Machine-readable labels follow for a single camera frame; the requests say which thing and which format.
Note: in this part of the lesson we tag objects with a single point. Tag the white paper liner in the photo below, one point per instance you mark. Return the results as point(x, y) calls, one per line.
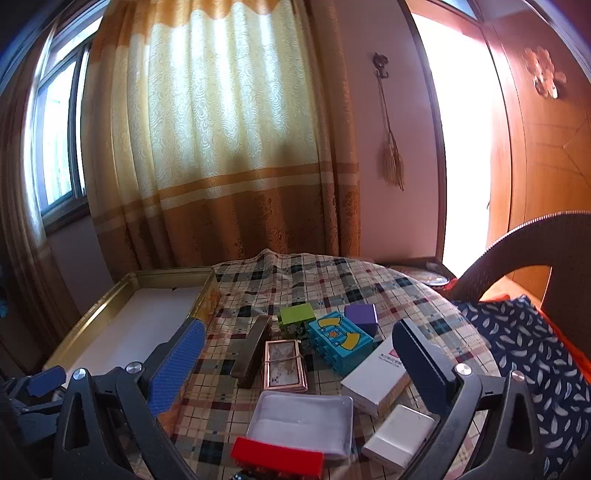
point(138, 318)

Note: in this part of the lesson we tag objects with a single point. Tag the clear plastic box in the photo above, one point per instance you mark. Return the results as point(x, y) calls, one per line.
point(300, 424)

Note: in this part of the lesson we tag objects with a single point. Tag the shallow cardboard tray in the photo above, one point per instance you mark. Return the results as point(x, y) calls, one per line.
point(138, 276)

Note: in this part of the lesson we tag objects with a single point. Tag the blue printed toy block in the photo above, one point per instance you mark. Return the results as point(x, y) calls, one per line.
point(339, 344)

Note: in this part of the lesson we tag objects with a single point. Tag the hanging tassel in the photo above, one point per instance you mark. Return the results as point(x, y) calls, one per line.
point(393, 161)

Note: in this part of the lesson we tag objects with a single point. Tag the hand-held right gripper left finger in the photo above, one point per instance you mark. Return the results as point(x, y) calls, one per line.
point(178, 364)

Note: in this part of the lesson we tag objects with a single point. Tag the red toy block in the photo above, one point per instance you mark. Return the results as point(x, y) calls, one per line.
point(277, 457)

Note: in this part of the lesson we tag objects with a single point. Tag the dark round side table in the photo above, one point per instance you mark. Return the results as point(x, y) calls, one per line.
point(415, 270)

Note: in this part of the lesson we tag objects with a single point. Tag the white carton with red label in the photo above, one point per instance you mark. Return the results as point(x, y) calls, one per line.
point(376, 378)

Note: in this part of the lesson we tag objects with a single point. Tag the copper framed card box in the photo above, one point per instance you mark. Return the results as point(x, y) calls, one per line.
point(285, 367)

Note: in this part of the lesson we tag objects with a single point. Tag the green toy block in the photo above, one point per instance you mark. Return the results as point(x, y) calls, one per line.
point(295, 316)

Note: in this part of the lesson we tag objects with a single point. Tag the white charger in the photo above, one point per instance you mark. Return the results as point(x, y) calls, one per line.
point(397, 436)

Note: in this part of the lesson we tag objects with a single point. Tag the window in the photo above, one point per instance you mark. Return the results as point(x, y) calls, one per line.
point(55, 138)

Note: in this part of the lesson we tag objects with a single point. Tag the flower door decoration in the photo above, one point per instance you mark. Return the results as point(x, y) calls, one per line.
point(545, 74)

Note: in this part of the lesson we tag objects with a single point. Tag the wooden door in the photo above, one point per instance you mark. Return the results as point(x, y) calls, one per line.
point(545, 161)

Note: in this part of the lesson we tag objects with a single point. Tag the navy feather print cloth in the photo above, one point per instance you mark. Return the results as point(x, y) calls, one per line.
point(521, 341)

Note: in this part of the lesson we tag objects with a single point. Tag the brown wooden block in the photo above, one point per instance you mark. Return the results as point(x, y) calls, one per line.
point(251, 353)

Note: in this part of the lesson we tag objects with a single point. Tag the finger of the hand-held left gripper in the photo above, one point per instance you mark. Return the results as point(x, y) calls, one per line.
point(46, 381)

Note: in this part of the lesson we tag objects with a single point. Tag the plaid tablecloth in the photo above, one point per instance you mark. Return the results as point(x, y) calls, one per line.
point(300, 277)

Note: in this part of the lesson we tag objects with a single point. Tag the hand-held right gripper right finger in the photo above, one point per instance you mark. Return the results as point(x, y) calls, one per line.
point(415, 364)

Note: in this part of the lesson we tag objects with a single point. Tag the purple box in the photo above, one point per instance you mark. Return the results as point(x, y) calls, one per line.
point(360, 318)

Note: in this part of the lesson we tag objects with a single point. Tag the metal wall hook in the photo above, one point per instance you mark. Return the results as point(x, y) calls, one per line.
point(381, 62)

